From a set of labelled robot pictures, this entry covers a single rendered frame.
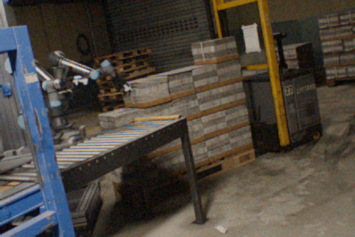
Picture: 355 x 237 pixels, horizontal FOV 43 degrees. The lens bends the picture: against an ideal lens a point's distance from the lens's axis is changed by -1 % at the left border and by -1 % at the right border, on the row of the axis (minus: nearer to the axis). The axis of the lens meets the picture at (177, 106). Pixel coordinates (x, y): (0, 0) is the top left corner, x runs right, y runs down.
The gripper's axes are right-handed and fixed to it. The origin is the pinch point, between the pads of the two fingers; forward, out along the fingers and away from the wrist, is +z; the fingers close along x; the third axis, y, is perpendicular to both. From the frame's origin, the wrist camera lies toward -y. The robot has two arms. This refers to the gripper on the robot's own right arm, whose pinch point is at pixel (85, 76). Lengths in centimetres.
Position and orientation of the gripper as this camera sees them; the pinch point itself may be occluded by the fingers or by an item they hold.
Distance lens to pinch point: 315.2
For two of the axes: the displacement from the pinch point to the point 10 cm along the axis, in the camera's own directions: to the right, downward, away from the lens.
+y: 1.3, 9.9, 0.2
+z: 9.0, -1.1, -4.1
